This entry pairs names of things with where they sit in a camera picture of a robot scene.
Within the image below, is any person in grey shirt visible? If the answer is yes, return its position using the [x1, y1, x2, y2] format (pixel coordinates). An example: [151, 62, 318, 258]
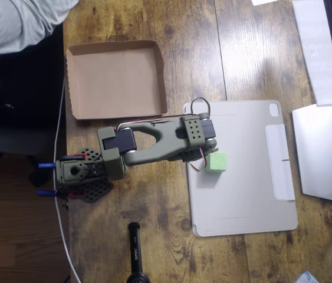
[0, 0, 80, 57]

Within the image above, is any red black white servo cable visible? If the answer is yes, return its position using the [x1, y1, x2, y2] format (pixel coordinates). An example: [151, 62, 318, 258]
[117, 97, 212, 172]

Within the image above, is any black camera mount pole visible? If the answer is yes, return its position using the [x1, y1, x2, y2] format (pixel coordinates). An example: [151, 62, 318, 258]
[126, 222, 152, 283]

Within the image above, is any brown cardboard tray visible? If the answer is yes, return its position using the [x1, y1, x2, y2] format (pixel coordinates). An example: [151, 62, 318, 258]
[65, 40, 169, 121]

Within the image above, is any black chair caster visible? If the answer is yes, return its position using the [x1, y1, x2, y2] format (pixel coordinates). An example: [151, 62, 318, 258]
[29, 170, 50, 188]

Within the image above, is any silver monitor stand base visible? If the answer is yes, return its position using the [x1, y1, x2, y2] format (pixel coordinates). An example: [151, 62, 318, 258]
[291, 103, 332, 205]

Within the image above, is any tablet in beige folio case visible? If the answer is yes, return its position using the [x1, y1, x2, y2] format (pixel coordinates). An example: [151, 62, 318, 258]
[182, 99, 298, 238]

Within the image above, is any white blue packet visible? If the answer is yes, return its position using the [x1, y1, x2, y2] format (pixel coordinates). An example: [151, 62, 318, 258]
[295, 270, 321, 283]

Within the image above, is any green foam cube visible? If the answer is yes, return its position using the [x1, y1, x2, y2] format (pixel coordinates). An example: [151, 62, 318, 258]
[204, 152, 228, 173]

